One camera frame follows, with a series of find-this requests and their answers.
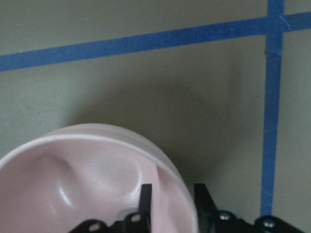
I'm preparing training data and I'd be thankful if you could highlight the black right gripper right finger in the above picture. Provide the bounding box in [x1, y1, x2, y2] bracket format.
[194, 183, 302, 233]

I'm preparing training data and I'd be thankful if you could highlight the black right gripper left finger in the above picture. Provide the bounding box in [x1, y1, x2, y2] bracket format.
[71, 183, 152, 233]

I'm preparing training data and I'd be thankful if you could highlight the pink bowl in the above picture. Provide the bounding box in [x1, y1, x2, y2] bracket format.
[0, 124, 199, 233]

